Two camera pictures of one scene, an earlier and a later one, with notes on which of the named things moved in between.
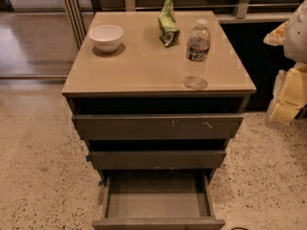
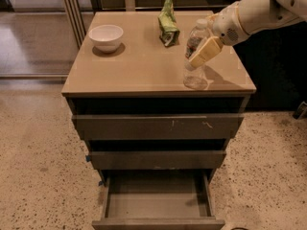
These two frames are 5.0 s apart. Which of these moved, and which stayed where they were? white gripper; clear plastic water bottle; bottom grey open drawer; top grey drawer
Moved: white gripper
Stayed: top grey drawer; clear plastic water bottle; bottom grey open drawer
